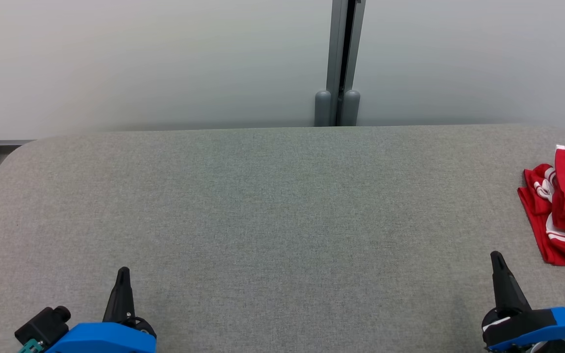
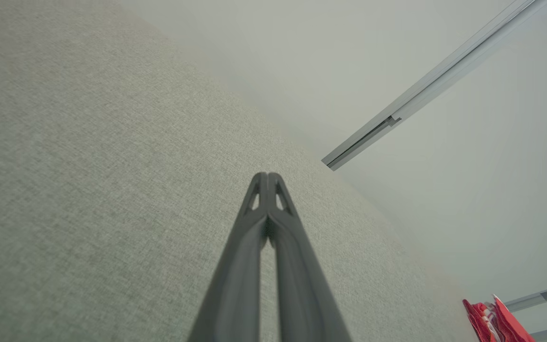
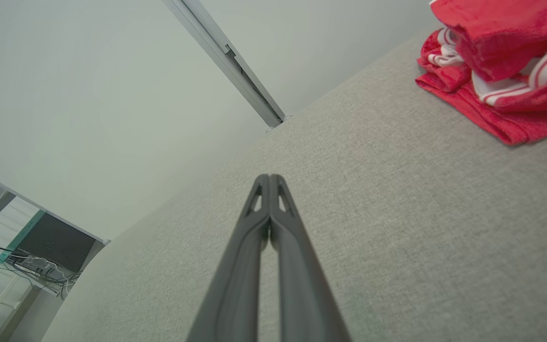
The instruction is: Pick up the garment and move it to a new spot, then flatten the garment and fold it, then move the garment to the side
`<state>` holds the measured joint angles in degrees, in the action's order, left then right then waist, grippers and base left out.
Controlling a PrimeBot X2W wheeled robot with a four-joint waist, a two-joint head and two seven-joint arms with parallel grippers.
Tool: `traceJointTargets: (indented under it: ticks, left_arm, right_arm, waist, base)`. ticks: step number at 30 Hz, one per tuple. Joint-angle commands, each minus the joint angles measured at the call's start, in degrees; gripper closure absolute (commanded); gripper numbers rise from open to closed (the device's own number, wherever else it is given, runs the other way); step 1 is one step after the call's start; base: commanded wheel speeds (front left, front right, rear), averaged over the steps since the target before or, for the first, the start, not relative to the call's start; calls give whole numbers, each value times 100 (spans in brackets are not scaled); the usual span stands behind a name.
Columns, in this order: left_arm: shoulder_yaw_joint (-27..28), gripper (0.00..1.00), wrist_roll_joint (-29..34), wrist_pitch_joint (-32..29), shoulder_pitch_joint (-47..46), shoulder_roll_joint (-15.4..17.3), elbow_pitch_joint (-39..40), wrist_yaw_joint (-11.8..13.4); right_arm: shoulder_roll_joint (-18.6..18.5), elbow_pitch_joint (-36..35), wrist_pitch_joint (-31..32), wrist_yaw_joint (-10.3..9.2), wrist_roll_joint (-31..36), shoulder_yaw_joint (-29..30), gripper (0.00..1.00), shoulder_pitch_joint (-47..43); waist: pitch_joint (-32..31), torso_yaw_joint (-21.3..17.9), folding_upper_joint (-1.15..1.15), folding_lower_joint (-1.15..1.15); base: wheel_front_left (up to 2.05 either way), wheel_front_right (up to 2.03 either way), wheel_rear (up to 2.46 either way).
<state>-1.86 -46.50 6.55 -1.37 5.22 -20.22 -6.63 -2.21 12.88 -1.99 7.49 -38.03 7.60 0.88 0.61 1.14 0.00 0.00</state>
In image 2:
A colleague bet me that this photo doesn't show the red basketball jersey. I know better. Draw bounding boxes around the red basketball jersey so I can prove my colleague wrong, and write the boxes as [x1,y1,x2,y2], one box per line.
[462,299,498,342]

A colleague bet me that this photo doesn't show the red shorts with white stripe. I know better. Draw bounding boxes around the red shorts with white stripe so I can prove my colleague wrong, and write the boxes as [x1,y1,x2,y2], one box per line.
[492,294,535,342]

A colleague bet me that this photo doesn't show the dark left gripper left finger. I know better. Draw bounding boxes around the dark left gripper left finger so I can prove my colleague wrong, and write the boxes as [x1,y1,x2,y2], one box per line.
[188,172,270,342]

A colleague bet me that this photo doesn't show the grey wall partition post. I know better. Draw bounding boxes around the grey wall partition post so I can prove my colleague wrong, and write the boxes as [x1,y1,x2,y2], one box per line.
[321,0,547,171]

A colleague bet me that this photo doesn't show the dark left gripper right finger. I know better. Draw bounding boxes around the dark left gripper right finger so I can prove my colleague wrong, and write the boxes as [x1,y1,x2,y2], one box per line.
[268,172,352,342]

